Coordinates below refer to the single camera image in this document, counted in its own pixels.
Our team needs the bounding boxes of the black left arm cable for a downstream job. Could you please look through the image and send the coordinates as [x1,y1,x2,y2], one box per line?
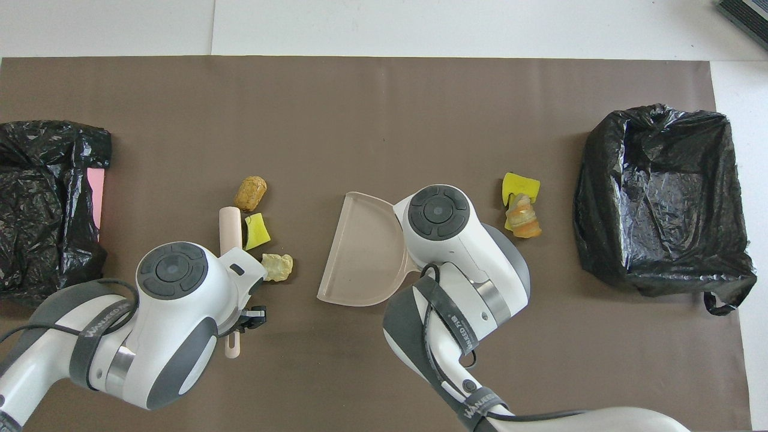
[0,278,140,361]

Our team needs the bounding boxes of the beige hand brush black bristles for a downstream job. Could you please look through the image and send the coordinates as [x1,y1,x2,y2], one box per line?
[218,206,248,359]

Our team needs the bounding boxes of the dark grey ribbed device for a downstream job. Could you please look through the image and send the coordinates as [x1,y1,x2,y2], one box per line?
[717,0,768,52]

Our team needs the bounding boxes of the pale paper piece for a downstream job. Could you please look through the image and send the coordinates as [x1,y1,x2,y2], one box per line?
[261,253,295,282]

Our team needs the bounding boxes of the brown paper table mat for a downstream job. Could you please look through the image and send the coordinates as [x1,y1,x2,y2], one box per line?
[0,56,754,432]

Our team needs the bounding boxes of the beige plastic dustpan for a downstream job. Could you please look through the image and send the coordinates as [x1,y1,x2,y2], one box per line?
[317,191,421,307]

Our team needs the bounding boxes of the black bag lined bin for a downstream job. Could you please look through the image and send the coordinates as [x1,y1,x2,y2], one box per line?
[573,103,758,317]

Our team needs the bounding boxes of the small yellow sponge wedge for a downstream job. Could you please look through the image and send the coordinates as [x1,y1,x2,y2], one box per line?
[243,213,271,251]

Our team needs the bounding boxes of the brown bread roll piece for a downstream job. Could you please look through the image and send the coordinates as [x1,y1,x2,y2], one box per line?
[506,193,542,239]

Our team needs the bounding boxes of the notched yellow sponge piece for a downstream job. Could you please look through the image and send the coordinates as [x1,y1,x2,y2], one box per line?
[502,172,541,232]

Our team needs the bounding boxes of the brown paper ball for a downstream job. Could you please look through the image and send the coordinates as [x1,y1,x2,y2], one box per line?
[233,175,268,212]

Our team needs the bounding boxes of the pink bin with black liner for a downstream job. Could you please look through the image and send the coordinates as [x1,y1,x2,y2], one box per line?
[0,120,113,310]

